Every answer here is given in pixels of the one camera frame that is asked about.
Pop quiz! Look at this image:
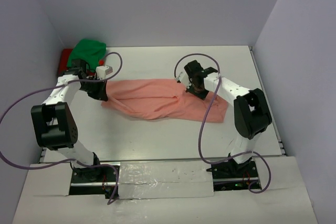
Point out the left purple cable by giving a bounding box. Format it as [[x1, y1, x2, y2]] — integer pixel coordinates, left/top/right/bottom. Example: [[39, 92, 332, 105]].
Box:
[[0, 52, 123, 206]]

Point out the purple cable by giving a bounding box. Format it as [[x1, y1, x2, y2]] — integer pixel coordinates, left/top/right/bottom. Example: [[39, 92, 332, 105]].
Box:
[[0, 52, 123, 206], [174, 54, 271, 195]]

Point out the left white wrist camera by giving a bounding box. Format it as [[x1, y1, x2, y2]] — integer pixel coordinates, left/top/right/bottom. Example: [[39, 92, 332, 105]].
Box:
[[96, 60, 113, 80]]

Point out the red folded t-shirt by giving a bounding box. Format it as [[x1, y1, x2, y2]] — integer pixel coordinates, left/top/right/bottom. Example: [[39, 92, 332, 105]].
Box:
[[57, 48, 97, 77]]

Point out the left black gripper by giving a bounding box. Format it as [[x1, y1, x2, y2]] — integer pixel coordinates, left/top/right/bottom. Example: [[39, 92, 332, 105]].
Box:
[[79, 76, 108, 101]]

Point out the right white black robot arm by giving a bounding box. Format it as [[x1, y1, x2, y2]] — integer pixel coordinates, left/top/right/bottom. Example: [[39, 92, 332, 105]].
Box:
[[174, 60, 272, 177]]

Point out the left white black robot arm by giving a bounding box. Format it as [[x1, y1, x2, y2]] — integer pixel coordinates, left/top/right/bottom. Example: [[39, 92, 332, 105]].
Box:
[[31, 59, 113, 181]]

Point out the green folded t-shirt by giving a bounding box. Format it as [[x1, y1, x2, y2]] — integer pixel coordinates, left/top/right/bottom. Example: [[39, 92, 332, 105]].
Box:
[[67, 39, 107, 69]]

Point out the salmon pink t-shirt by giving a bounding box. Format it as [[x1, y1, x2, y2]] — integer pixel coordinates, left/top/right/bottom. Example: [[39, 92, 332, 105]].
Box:
[[101, 79, 214, 122]]

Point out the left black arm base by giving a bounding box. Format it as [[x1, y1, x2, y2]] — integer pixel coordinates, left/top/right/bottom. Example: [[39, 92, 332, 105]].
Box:
[[69, 165, 119, 199]]

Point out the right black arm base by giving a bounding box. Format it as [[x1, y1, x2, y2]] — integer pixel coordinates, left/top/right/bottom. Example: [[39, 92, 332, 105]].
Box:
[[206, 159, 261, 191]]

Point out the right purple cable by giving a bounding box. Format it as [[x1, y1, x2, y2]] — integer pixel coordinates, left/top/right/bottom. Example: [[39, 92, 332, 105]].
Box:
[[174, 54, 271, 195]]

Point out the silver tape patch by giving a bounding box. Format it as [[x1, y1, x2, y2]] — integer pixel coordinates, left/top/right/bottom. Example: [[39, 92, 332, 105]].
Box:
[[118, 161, 214, 199]]

